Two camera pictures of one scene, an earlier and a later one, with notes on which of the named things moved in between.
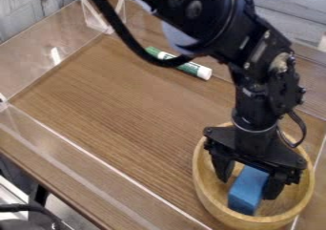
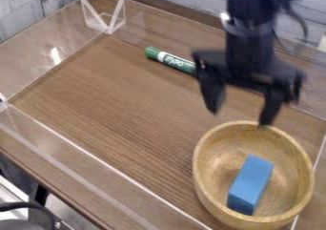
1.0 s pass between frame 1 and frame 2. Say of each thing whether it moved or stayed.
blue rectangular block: stayed
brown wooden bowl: stayed
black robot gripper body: moved
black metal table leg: stayed
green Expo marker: stayed
